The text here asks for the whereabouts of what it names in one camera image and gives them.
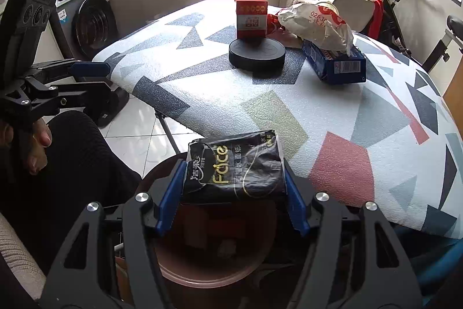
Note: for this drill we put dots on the person's leg in black pants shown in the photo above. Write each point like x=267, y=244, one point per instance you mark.
x=72, y=186

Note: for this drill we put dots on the red cloth on chair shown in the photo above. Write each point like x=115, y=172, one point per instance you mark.
x=378, y=17

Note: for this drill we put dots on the brown round bin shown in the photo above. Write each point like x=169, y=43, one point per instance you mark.
x=217, y=269

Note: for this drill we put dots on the person's left hand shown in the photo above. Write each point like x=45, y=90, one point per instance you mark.
x=39, y=146

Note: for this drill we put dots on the white chair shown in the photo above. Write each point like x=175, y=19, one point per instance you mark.
x=356, y=12

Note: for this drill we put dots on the orange wooden door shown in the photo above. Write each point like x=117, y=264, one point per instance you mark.
x=455, y=91

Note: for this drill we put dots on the blue cardboard box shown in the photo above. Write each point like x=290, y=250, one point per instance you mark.
x=340, y=70

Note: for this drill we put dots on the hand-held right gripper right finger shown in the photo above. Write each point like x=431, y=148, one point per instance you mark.
x=294, y=200

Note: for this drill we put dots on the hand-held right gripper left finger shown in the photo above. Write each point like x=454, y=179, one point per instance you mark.
x=170, y=200

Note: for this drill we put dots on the metal table leg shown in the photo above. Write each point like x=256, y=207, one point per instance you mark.
x=170, y=135

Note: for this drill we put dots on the red cardboard box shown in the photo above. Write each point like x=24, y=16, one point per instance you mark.
x=251, y=19

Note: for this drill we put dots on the black tissue pack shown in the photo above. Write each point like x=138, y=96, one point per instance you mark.
x=235, y=167

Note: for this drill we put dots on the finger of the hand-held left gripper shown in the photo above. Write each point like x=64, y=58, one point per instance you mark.
x=79, y=91
x=90, y=69

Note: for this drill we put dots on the black box with white label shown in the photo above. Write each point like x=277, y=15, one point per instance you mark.
x=112, y=110

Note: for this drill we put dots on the white crumpled plastic bag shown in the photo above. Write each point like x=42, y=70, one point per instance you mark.
x=314, y=23

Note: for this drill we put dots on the black round disc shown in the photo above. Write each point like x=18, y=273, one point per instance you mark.
x=256, y=53

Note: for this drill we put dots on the grey front-load washing machine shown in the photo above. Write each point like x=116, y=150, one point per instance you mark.
x=94, y=23

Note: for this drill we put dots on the red white snack wrapper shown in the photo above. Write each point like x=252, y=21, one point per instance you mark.
x=273, y=25

